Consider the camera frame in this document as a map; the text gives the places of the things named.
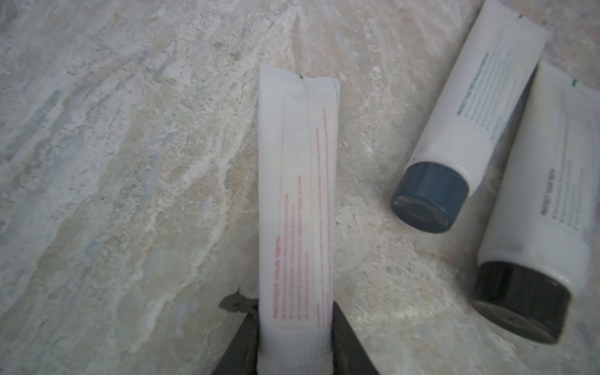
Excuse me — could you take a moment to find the white tube pink cap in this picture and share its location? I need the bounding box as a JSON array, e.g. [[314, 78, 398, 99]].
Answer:
[[257, 64, 340, 374]]

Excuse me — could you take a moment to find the white tube dark cap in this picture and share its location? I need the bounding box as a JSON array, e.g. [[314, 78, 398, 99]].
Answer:
[[471, 61, 599, 345]]

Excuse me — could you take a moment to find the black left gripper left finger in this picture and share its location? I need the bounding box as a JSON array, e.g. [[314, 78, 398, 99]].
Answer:
[[212, 289, 259, 375]]

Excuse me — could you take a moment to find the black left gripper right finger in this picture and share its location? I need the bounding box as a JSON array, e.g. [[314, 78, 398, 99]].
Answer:
[[332, 302, 380, 375]]

